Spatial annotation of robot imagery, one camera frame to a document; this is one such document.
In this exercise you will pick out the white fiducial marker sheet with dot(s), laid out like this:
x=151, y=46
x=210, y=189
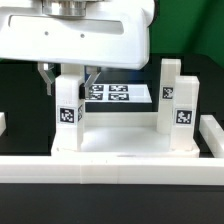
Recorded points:
x=119, y=93

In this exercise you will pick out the white fence bar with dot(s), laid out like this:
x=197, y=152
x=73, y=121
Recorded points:
x=2, y=123
x=213, y=135
x=181, y=171

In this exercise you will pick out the white fence right bar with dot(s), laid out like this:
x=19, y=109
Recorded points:
x=213, y=135

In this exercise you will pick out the white fence front bar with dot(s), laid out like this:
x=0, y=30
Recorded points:
x=181, y=171

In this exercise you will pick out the white desk tabletop tray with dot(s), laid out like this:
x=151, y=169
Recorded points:
x=122, y=134

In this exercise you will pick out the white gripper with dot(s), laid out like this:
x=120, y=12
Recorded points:
x=102, y=33

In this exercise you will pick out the white fence left bar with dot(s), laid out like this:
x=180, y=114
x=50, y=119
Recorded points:
x=2, y=123

